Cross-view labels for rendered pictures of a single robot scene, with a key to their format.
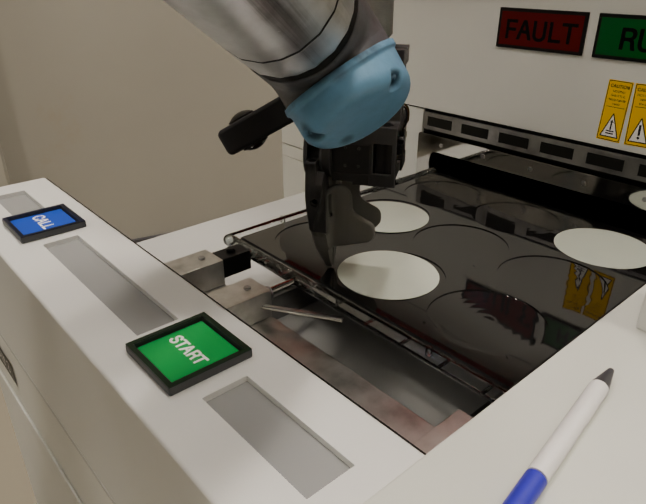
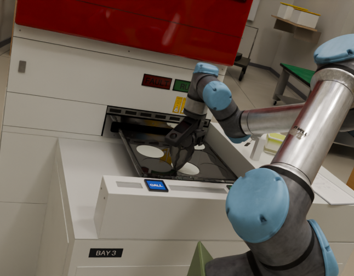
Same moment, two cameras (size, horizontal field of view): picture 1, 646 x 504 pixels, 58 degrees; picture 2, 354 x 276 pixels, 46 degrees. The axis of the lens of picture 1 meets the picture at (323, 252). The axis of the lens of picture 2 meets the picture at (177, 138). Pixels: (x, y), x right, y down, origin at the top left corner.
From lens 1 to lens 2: 1.28 m
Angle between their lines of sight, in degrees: 66
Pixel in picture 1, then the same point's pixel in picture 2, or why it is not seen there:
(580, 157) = (167, 118)
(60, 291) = (203, 195)
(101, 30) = not seen: outside the picture
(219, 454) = not seen: hidden behind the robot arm
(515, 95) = (147, 100)
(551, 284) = (204, 157)
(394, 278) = (188, 168)
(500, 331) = (218, 171)
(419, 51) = (107, 84)
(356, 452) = not seen: hidden behind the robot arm
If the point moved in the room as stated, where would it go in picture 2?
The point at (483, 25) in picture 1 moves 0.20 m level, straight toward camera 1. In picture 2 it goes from (136, 78) to (177, 96)
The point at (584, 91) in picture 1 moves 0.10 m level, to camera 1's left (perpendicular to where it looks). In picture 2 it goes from (169, 99) to (159, 103)
